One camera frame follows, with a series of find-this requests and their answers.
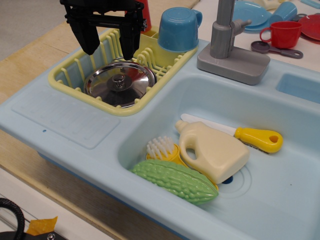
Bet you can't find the red object behind gripper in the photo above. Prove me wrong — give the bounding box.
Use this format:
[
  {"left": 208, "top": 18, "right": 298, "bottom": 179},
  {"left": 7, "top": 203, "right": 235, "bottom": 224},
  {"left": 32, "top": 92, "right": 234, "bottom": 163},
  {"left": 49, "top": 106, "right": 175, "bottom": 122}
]
[{"left": 138, "top": 0, "right": 152, "bottom": 34}]

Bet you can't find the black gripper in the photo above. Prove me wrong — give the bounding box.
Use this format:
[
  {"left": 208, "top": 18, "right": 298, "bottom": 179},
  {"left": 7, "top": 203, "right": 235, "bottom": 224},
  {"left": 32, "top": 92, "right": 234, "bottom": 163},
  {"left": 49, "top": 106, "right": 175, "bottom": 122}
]
[{"left": 60, "top": 0, "right": 147, "bottom": 60}]

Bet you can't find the blue plastic cup upside down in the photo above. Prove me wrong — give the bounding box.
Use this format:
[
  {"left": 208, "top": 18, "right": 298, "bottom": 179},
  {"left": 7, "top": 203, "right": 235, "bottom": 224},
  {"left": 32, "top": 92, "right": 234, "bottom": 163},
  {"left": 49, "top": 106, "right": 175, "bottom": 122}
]
[{"left": 157, "top": 7, "right": 203, "bottom": 53}]

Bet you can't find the red plastic cup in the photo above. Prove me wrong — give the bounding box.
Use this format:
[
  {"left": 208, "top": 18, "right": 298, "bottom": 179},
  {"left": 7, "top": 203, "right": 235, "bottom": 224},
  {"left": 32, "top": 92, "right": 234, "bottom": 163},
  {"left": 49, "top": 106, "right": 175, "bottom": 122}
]
[{"left": 259, "top": 21, "right": 302, "bottom": 49}]

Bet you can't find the light blue toy sink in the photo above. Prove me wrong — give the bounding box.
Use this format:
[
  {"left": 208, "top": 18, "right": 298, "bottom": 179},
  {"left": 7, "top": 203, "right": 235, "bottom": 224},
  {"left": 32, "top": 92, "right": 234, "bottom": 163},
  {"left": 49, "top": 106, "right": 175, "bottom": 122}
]
[{"left": 0, "top": 43, "right": 320, "bottom": 240}]

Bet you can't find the yellow white dish brush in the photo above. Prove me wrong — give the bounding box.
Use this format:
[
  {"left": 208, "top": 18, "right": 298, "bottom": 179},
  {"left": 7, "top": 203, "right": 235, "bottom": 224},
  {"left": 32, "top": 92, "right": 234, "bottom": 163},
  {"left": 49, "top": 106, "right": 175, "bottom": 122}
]
[{"left": 145, "top": 135, "right": 220, "bottom": 192}]

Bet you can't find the red plastic plate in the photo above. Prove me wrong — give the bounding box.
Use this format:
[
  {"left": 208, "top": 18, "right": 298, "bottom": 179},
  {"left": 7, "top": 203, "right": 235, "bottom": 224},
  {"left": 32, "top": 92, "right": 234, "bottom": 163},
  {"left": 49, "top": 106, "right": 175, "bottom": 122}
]
[{"left": 298, "top": 14, "right": 320, "bottom": 42}]

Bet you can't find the cream toy detergent bottle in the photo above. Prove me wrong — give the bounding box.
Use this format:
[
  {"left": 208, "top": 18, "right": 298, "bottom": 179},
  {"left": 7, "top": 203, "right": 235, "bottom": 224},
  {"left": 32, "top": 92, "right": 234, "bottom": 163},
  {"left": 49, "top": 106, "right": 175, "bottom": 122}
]
[{"left": 175, "top": 120, "right": 250, "bottom": 184}]

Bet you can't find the grey measuring spoon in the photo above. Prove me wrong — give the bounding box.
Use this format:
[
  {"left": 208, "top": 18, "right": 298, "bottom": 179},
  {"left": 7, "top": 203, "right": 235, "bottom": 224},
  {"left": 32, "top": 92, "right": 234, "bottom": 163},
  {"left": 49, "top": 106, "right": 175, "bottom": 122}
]
[{"left": 250, "top": 41, "right": 304, "bottom": 59}]

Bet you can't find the black cable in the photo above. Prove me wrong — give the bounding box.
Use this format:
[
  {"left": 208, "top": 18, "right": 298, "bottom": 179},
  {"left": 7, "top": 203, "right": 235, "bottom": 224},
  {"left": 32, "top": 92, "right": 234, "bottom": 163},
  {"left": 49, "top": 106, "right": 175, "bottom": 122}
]
[{"left": 0, "top": 197, "right": 26, "bottom": 240}]

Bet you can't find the green toy bitter gourd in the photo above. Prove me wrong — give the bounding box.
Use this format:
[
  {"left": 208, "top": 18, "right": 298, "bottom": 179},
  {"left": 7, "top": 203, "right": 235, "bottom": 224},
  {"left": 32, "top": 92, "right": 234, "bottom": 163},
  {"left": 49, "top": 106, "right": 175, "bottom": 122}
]
[{"left": 130, "top": 159, "right": 219, "bottom": 206}]

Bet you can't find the grey toy faucet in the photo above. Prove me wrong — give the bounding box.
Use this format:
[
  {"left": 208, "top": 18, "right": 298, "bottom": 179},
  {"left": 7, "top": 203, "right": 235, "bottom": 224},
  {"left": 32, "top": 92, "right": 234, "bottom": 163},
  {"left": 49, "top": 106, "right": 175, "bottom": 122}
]
[{"left": 196, "top": 0, "right": 271, "bottom": 86}]

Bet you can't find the blue cup in background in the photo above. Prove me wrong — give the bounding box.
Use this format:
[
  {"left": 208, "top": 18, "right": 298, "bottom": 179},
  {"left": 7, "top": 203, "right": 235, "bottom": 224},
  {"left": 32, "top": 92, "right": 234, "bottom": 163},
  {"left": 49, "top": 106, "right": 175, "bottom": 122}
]
[{"left": 268, "top": 1, "right": 298, "bottom": 25}]

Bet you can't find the shiny steel pot lid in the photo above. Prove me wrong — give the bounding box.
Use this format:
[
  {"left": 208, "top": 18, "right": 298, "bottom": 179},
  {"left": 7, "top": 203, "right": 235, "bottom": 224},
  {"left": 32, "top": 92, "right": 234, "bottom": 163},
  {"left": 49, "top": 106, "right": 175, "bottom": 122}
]
[{"left": 83, "top": 61, "right": 157, "bottom": 108}]

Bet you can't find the yellow plastic dish rack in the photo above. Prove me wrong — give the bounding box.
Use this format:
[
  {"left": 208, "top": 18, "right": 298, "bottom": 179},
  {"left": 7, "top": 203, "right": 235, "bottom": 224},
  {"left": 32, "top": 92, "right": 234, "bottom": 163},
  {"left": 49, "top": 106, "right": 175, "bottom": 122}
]
[{"left": 48, "top": 29, "right": 197, "bottom": 116}]

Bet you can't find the yellow tape piece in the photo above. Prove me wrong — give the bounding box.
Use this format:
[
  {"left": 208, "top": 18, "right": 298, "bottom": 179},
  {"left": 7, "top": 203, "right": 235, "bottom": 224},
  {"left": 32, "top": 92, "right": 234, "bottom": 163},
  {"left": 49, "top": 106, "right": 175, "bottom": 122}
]
[{"left": 26, "top": 216, "right": 58, "bottom": 236}]

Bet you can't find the blue plastic plate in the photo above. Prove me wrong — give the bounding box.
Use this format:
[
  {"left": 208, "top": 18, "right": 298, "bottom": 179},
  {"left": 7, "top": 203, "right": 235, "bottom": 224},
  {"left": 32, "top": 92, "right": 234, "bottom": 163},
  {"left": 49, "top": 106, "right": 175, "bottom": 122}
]
[{"left": 232, "top": 0, "right": 272, "bottom": 33}]

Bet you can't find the yellow handled toy knife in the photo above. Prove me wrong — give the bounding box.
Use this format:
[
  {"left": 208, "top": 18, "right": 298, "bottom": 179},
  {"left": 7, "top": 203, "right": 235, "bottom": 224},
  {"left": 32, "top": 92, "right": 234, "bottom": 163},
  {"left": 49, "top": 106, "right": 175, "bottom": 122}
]
[{"left": 180, "top": 113, "right": 284, "bottom": 154}]

